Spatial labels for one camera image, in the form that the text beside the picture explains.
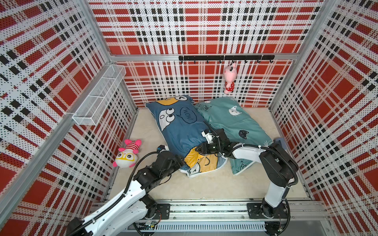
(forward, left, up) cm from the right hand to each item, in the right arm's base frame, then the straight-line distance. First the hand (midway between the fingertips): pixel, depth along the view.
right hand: (199, 148), depth 88 cm
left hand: (-10, +9, +5) cm, 14 cm away
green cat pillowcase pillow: (+14, -27, +2) cm, 31 cm away
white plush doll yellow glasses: (-5, +43, 0) cm, 44 cm away
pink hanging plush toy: (+38, -20, +27) cm, 51 cm away
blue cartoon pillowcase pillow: (+16, +11, +7) cm, 21 cm away
